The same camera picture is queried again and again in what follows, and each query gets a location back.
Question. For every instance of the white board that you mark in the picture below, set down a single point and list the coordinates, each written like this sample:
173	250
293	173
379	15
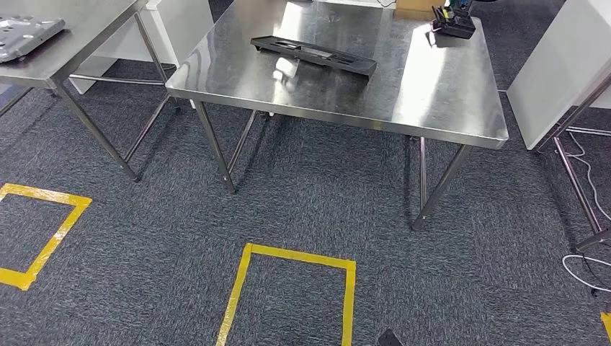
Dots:
353	3

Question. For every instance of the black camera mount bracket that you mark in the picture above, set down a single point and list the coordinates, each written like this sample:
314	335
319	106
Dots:
389	339

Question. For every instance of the long black plastic part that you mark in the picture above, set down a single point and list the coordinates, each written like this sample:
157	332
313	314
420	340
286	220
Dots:
315	55

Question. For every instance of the stainless steel workbench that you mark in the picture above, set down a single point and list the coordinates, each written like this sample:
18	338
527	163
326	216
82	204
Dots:
429	86

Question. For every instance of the brown cardboard box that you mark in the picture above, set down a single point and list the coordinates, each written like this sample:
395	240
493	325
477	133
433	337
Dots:
420	8

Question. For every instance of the grey metal plate part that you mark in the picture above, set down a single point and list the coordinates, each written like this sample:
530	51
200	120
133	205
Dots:
26	38

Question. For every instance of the black tool tray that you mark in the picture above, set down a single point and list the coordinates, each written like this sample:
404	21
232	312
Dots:
453	26

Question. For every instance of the yellow floor tape square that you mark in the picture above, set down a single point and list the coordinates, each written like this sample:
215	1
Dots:
47	197
296	258

